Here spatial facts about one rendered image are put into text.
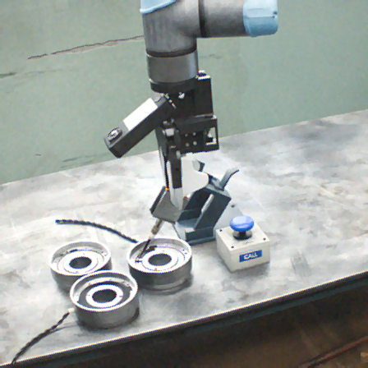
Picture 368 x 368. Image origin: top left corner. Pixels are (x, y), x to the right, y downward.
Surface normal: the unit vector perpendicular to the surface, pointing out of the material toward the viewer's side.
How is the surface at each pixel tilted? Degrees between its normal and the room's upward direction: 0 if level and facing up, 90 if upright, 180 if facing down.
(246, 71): 90
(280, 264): 0
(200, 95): 90
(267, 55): 90
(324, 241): 0
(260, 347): 0
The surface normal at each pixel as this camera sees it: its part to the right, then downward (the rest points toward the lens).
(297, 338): -0.08, -0.88
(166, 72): -0.23, 0.48
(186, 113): 0.26, 0.44
